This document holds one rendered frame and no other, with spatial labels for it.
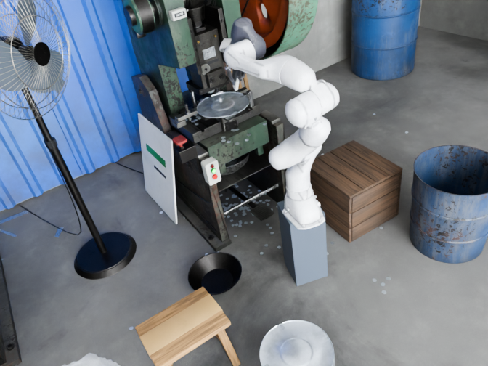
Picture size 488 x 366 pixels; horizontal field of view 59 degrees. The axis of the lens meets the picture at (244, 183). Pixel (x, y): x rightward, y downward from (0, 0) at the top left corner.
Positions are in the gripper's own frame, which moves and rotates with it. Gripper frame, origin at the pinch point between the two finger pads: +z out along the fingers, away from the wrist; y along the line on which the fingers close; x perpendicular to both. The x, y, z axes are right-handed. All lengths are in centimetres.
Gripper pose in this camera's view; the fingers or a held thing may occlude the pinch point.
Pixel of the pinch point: (235, 83)
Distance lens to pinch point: 216.7
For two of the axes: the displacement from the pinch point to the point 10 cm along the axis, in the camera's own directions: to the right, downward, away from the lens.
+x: -4.7, -8.0, 3.7
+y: 8.8, -3.8, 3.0
